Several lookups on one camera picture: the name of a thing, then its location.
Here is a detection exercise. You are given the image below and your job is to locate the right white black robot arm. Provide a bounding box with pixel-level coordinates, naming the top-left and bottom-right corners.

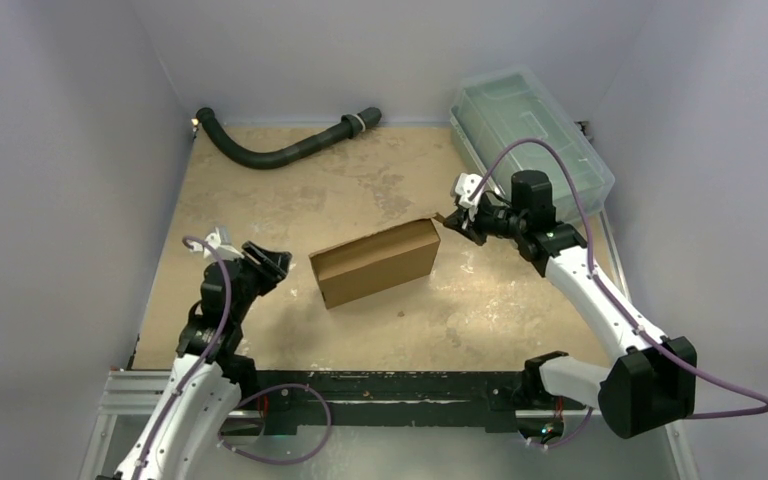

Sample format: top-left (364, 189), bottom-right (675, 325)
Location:
top-left (443, 170), bottom-right (697, 439)

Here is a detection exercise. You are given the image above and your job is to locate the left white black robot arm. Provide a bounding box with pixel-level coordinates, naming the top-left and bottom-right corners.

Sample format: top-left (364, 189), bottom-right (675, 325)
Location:
top-left (111, 235), bottom-right (292, 479)

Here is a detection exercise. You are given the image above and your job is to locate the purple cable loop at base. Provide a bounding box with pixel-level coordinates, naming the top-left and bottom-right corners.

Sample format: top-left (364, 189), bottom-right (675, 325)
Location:
top-left (215, 382), bottom-right (332, 465)

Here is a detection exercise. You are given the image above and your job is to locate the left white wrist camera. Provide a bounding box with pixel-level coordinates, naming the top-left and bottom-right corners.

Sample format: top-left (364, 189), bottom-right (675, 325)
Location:
top-left (200, 226), bottom-right (242, 260)

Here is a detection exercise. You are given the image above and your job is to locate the brown cardboard box sheet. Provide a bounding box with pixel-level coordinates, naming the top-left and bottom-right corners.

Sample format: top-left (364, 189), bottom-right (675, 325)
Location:
top-left (309, 216), bottom-right (441, 309)

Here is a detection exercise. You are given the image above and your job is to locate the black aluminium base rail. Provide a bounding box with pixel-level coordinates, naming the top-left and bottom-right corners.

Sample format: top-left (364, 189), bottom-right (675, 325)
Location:
top-left (95, 369), bottom-right (683, 439)

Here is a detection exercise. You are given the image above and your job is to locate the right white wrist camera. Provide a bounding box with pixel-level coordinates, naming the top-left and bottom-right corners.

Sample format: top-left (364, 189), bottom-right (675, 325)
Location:
top-left (451, 173), bottom-right (486, 211)

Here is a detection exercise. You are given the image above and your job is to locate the clear plastic storage bin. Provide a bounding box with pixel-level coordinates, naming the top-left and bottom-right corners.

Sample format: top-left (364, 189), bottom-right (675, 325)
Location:
top-left (450, 67), bottom-right (615, 216)

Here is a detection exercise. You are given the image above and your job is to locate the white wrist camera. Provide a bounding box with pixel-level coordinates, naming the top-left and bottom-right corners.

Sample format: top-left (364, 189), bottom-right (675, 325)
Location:
top-left (451, 173), bottom-right (486, 211)
top-left (200, 226), bottom-right (242, 260)

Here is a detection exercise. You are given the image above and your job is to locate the black corrugated hose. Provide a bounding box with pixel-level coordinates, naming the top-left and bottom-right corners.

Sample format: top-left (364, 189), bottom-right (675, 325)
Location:
top-left (195, 106), bottom-right (383, 171)

